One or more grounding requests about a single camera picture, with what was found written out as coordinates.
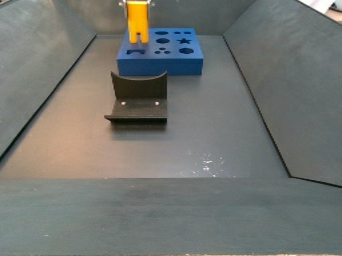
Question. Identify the black curved holder stand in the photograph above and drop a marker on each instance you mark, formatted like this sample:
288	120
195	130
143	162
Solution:
140	99

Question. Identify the yellow double-square peg object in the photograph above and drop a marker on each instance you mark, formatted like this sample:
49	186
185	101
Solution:
137	21

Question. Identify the blue shape sorting board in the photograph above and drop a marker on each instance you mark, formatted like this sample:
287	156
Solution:
172	52

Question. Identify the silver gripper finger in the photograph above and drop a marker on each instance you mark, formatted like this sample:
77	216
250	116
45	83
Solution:
151	3
123	5

